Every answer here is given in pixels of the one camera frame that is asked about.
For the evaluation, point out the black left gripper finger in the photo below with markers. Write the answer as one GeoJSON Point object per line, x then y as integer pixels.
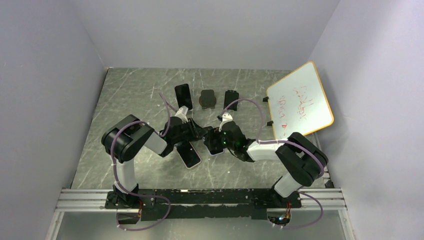
{"type": "Point", "coordinates": [194, 126]}
{"type": "Point", "coordinates": [198, 135]}

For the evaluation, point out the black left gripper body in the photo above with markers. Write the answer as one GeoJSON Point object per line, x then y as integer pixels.
{"type": "Point", "coordinates": [186, 133]}

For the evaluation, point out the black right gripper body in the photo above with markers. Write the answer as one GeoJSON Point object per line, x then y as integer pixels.
{"type": "Point", "coordinates": [229, 145]}

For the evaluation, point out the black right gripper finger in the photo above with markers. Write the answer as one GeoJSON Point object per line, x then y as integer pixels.
{"type": "Point", "coordinates": [210, 143]}
{"type": "Point", "coordinates": [212, 133]}

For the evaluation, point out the black phone grey case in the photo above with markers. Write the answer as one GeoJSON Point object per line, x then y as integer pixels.
{"type": "Point", "coordinates": [183, 96]}

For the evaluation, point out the black phone lilac case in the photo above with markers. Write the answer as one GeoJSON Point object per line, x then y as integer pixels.
{"type": "Point", "coordinates": [215, 151]}

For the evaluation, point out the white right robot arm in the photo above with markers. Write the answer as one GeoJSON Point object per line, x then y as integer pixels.
{"type": "Point", "coordinates": [303, 161]}

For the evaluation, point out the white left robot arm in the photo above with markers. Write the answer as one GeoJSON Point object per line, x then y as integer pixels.
{"type": "Point", "coordinates": [125, 139]}

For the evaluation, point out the white grey phone stand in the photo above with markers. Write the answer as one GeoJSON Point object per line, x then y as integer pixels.
{"type": "Point", "coordinates": [184, 109]}

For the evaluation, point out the black phone pink case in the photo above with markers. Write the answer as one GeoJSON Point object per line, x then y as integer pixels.
{"type": "Point", "coordinates": [188, 155]}

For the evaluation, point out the round wooden black phone stand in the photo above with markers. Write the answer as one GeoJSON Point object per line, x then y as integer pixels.
{"type": "Point", "coordinates": [207, 99]}

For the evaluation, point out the black folding phone stand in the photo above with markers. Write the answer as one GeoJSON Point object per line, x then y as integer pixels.
{"type": "Point", "coordinates": [229, 97]}

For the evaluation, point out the yellow framed whiteboard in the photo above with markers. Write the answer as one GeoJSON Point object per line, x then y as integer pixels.
{"type": "Point", "coordinates": [298, 103]}

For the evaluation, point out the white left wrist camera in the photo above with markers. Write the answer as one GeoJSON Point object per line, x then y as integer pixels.
{"type": "Point", "coordinates": [181, 116]}

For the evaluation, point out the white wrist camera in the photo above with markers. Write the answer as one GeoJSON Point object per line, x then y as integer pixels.
{"type": "Point", "coordinates": [181, 116]}
{"type": "Point", "coordinates": [225, 118]}

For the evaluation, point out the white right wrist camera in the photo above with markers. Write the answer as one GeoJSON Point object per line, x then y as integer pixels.
{"type": "Point", "coordinates": [225, 118]}

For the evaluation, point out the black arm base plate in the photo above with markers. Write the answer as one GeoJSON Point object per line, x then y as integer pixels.
{"type": "Point", "coordinates": [196, 212]}

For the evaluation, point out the aluminium frame rail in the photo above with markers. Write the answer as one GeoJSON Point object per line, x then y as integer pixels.
{"type": "Point", "coordinates": [96, 200]}

